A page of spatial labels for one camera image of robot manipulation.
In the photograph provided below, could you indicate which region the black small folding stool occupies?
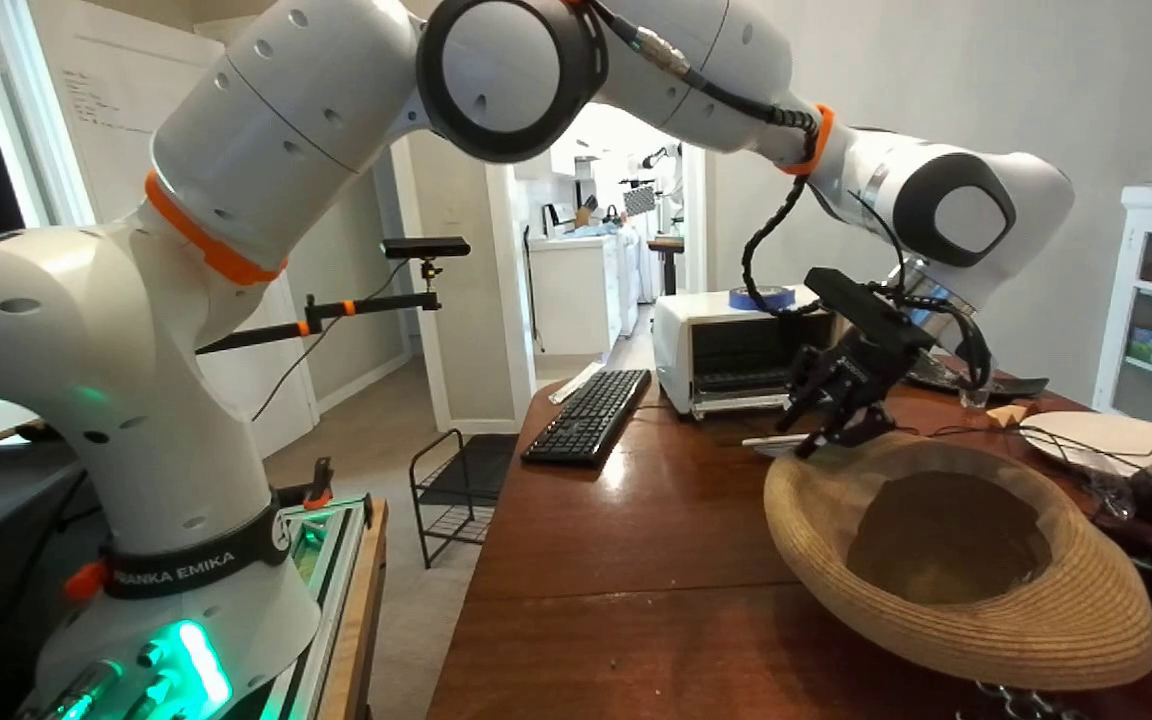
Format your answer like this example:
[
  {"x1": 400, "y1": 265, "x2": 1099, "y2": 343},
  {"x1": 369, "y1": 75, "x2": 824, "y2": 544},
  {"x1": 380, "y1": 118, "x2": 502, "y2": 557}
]
[{"x1": 407, "y1": 429, "x2": 516, "y2": 565}]

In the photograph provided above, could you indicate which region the blue tape roll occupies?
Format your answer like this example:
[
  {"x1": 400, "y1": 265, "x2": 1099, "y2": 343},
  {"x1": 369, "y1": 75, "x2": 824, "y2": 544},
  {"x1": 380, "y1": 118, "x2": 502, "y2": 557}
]
[{"x1": 728, "y1": 289, "x2": 797, "y2": 312}]

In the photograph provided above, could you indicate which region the black computer keyboard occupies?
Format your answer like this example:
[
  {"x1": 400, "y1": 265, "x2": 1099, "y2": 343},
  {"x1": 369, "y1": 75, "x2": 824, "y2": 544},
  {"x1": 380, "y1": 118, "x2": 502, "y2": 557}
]
[{"x1": 525, "y1": 366, "x2": 650, "y2": 468}]

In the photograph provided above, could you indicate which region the tan woven straw hat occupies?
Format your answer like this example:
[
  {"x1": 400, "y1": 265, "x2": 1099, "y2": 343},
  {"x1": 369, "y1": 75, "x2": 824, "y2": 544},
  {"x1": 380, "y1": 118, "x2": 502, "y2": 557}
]
[{"x1": 763, "y1": 439, "x2": 1152, "y2": 691}]

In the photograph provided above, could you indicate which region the black camera on stand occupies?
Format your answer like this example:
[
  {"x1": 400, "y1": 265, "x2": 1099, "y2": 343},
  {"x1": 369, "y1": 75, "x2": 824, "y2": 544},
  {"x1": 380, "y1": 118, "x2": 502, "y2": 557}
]
[{"x1": 380, "y1": 234, "x2": 473, "y2": 261}]

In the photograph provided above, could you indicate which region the aluminium rail robot base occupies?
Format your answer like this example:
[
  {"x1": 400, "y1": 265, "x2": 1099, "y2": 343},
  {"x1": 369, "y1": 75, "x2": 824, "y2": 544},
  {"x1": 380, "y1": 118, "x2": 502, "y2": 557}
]
[{"x1": 13, "y1": 492, "x2": 390, "y2": 720}]

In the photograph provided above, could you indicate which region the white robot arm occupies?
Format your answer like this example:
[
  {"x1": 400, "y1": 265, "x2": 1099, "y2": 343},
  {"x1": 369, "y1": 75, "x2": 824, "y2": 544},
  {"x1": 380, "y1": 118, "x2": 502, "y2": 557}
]
[{"x1": 0, "y1": 0, "x2": 1072, "y2": 720}]

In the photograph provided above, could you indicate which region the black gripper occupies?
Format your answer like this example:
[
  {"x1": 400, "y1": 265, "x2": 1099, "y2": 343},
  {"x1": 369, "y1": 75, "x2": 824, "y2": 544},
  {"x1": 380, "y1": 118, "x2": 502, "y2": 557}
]
[{"x1": 774, "y1": 268, "x2": 930, "y2": 461}]

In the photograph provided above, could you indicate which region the white toaster oven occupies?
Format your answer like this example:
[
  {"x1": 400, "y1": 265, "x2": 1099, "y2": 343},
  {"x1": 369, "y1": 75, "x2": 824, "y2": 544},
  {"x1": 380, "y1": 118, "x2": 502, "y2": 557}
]
[{"x1": 650, "y1": 291, "x2": 830, "y2": 419}]

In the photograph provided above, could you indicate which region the clear glass tray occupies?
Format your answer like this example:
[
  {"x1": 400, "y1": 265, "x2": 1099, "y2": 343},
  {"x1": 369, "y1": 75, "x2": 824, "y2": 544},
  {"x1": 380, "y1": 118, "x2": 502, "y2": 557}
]
[{"x1": 1019, "y1": 410, "x2": 1152, "y2": 477}]

